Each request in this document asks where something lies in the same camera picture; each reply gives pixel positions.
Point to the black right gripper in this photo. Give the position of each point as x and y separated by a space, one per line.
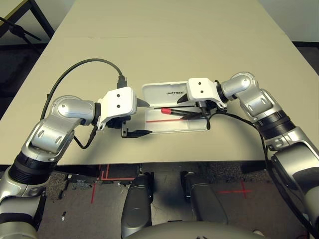
205 107

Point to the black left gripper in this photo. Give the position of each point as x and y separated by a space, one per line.
117 122

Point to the red and black marker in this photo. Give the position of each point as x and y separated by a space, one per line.
165 110

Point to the white plastic pencil case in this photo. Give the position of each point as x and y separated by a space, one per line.
162 93

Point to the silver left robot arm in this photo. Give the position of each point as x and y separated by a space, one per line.
67 109

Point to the grey left robot leg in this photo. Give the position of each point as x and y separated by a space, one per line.
137 206

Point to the grey robot leg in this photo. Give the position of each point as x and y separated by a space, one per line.
137 206
207 201

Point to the grey right robot leg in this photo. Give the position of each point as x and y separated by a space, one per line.
207 201

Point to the grey robot torso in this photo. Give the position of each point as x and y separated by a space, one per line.
194 232

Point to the small white floor scrap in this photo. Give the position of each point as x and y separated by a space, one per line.
63 219

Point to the white bystander shoe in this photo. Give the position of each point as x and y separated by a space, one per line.
258 232

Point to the black tripod stand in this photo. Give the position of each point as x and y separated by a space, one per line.
17 30

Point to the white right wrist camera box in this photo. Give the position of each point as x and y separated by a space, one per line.
200 88

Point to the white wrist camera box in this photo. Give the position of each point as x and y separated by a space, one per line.
119 102
200 88

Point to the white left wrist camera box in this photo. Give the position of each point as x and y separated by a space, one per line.
119 102

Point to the black metal table frame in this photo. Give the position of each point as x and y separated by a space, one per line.
42 17

